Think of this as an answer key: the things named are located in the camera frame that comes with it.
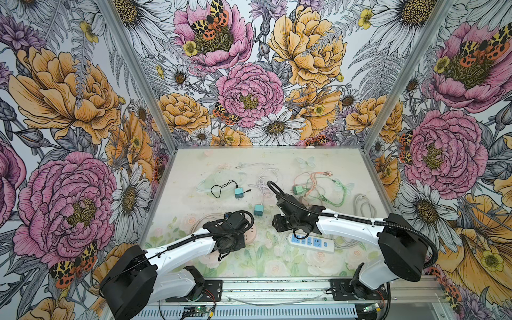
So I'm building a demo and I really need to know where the round pink power strip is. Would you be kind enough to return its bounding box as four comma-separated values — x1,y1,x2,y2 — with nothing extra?
244,225,257,246

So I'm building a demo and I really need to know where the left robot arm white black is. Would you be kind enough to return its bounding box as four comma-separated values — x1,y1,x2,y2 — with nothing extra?
99,211,254,319

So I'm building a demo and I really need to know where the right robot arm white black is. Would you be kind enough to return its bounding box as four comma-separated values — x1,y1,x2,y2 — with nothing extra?
272,192,439,297

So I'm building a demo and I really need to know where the white blue rectangular power strip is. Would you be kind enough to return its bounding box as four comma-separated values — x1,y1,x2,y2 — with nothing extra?
287,233,335,253

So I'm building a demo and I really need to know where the green charger plug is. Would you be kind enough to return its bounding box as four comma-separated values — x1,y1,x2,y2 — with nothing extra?
293,185,305,195

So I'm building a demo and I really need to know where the small green circuit board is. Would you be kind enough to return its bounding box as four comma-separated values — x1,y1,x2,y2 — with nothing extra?
181,306,215,319

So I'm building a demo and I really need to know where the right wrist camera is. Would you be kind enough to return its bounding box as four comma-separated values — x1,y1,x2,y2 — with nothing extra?
271,215,288,233

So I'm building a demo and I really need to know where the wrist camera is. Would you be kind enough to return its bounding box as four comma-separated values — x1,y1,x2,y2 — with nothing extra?
222,211,249,231
271,215,288,233

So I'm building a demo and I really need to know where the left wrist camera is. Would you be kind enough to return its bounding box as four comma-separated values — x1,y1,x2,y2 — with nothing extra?
222,211,249,231

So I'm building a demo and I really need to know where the white charging cable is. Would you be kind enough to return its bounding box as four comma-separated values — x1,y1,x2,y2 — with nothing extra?
249,167,281,205

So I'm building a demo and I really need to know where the pink power strip cord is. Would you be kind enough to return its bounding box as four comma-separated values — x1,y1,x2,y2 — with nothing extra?
187,213,225,237

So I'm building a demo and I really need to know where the black charging cable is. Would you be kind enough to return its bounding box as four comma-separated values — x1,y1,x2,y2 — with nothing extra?
209,179,252,199

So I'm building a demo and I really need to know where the white power strip cord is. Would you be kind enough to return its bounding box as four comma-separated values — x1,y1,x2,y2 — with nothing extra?
334,193,377,249

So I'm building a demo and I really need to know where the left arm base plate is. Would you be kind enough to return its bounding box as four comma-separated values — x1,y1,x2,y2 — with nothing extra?
165,279,224,303

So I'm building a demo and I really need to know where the aluminium front rail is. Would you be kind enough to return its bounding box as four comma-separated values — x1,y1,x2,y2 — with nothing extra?
105,275,445,307

